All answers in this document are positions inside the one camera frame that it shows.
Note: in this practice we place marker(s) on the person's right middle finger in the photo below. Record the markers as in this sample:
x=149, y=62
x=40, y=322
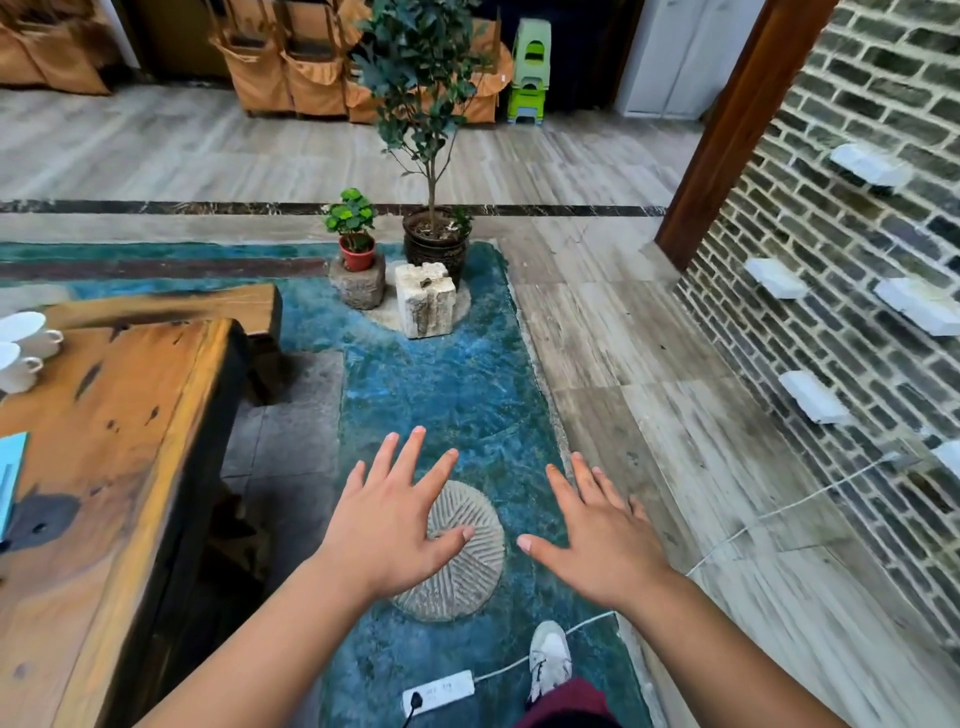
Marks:
x=585, y=478

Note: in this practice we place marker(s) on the pale stone block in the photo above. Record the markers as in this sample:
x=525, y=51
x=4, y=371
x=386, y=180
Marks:
x=424, y=300

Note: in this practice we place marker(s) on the black plug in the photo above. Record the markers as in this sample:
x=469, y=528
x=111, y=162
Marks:
x=413, y=705

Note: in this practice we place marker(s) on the person's left little finger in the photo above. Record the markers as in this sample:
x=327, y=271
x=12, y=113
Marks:
x=353, y=478

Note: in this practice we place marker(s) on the round millstone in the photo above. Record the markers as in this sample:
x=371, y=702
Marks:
x=469, y=559

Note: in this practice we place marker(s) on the person's left thumb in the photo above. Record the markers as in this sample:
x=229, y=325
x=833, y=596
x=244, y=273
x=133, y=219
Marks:
x=450, y=537

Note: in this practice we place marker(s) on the stack of green plastic stools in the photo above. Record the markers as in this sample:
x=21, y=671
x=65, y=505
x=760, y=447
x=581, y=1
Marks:
x=530, y=71

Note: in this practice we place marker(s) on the maroon trouser leg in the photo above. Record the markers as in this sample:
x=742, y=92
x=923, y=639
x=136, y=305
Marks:
x=570, y=705

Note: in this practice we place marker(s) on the white cup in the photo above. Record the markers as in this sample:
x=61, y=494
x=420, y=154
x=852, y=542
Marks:
x=30, y=334
x=15, y=369

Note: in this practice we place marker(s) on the person's left middle finger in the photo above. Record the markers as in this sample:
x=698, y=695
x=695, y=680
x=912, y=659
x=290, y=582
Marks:
x=409, y=454

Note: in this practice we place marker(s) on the person's right hand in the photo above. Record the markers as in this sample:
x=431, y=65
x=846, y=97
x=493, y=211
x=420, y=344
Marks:
x=600, y=547

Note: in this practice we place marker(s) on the person's left hand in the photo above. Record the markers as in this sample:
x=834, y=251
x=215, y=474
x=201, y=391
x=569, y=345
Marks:
x=379, y=536

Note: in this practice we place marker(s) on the white power strip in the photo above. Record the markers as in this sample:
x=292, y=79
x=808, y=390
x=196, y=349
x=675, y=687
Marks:
x=439, y=692

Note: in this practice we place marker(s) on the small plant in red pot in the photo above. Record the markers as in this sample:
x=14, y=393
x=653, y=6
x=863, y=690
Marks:
x=352, y=229

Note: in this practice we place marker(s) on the small tree in dark pot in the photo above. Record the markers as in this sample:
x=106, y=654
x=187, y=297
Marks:
x=421, y=82

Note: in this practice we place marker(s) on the wall socket plug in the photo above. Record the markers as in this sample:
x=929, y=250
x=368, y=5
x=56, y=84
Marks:
x=900, y=456

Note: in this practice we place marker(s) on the person's left forearm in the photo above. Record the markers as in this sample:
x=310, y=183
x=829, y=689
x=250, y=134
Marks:
x=255, y=652

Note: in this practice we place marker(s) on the person's right forearm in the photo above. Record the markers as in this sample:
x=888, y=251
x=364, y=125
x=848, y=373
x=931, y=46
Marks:
x=735, y=660

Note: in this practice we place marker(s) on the white sneaker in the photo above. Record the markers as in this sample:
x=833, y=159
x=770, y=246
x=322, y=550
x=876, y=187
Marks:
x=549, y=660

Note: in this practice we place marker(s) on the white stone wall bracket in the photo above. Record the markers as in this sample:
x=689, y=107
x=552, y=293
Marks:
x=775, y=277
x=919, y=304
x=949, y=456
x=814, y=397
x=870, y=165

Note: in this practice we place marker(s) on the row of orange covered chairs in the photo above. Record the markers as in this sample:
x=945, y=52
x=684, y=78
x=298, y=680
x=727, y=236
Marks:
x=300, y=75

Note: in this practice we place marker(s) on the wooden bench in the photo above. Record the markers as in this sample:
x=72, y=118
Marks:
x=187, y=311

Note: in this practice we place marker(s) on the round stone pedestal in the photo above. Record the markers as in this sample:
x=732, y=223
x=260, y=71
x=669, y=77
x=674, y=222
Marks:
x=358, y=281

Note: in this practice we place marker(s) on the person's right thumb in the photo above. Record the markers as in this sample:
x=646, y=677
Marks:
x=544, y=549

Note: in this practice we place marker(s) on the person's right little finger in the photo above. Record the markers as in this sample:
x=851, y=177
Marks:
x=639, y=508

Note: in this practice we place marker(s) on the wooden slab table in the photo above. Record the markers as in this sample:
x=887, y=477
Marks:
x=97, y=510

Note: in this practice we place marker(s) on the white door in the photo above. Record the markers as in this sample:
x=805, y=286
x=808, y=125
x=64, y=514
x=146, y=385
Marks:
x=686, y=56

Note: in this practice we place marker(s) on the brown wooden pillar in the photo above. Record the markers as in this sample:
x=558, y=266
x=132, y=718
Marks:
x=739, y=120

